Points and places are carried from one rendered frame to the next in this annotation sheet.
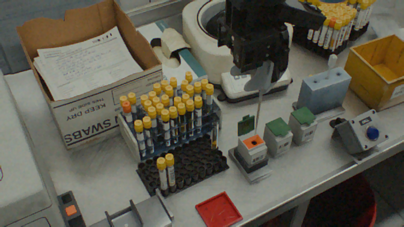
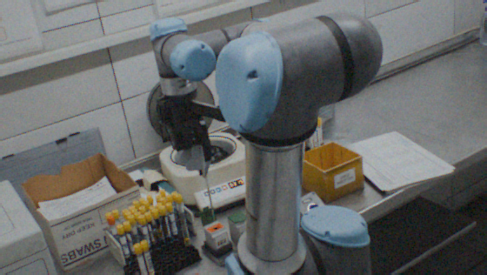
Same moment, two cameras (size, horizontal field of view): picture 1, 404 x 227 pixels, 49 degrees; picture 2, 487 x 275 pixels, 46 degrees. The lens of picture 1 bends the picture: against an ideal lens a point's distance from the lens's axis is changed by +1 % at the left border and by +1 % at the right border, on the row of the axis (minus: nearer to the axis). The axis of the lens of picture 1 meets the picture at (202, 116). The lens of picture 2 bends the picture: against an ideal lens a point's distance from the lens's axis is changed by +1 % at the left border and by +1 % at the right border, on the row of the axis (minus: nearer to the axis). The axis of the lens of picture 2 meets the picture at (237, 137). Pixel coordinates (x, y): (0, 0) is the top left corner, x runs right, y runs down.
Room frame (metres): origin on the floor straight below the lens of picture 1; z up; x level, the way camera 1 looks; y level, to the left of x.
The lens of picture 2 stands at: (-0.62, -0.19, 1.70)
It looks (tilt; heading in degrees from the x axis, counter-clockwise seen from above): 24 degrees down; 0
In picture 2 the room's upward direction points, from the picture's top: 9 degrees counter-clockwise
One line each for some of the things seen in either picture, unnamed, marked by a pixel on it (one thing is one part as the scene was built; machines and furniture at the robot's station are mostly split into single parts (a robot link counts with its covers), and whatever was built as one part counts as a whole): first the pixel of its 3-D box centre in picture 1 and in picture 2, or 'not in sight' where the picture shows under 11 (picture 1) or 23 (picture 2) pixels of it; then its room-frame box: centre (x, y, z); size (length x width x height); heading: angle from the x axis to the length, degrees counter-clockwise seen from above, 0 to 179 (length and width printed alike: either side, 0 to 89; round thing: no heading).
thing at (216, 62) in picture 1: (238, 41); (209, 170); (0.88, -0.09, 0.94); 0.30 x 0.24 x 0.12; 20
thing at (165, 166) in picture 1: (181, 152); (158, 247); (0.53, 0.04, 0.93); 0.17 x 0.09 x 0.11; 120
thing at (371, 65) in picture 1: (384, 72); (330, 171); (0.77, -0.43, 0.93); 0.13 x 0.13 x 0.10; 25
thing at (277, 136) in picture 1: (277, 137); (240, 228); (0.59, -0.16, 0.91); 0.05 x 0.04 x 0.07; 29
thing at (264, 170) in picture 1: (250, 158); (218, 247); (0.54, -0.10, 0.89); 0.09 x 0.05 x 0.04; 29
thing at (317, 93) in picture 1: (322, 94); not in sight; (0.70, -0.27, 0.92); 0.10 x 0.07 x 0.10; 114
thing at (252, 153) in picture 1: (251, 150); (216, 238); (0.54, -0.10, 0.92); 0.05 x 0.04 x 0.06; 29
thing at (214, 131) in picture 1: (214, 139); (185, 235); (0.56, -0.02, 0.93); 0.01 x 0.01 x 0.10; 30
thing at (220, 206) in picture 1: (218, 212); not in sight; (0.42, -0.03, 0.88); 0.07 x 0.07 x 0.01; 29
